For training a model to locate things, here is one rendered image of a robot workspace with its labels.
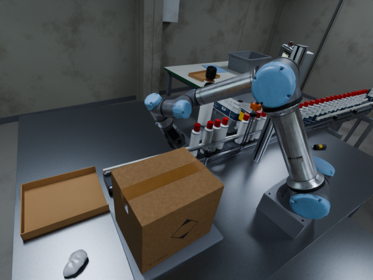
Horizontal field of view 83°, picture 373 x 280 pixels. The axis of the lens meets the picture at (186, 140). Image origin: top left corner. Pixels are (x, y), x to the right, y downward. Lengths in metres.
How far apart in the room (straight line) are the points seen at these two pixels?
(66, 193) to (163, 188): 0.55
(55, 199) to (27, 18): 2.45
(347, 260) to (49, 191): 1.28
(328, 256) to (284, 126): 0.62
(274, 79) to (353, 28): 4.86
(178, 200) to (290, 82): 0.45
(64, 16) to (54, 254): 2.78
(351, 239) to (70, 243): 1.17
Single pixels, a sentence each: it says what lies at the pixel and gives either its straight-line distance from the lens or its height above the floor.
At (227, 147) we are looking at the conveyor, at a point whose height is 0.88.
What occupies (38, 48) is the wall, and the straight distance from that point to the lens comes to 3.27.
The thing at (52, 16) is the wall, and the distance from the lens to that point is 3.24.
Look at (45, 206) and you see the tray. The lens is 1.08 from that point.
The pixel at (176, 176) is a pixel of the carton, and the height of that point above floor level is 1.12.
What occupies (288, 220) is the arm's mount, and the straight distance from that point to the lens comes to 1.04.
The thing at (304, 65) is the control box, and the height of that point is 1.42.
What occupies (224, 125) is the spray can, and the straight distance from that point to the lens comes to 1.21.
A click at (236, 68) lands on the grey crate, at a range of 3.29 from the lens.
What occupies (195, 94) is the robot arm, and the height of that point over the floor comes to 1.28.
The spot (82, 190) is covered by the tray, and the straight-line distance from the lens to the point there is 1.10.
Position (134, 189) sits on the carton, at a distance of 0.67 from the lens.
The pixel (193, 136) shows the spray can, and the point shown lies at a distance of 1.10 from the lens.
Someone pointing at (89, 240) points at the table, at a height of 0.83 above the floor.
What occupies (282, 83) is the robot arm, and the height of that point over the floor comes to 1.46.
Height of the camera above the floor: 1.62
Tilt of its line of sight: 34 degrees down
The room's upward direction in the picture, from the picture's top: 9 degrees clockwise
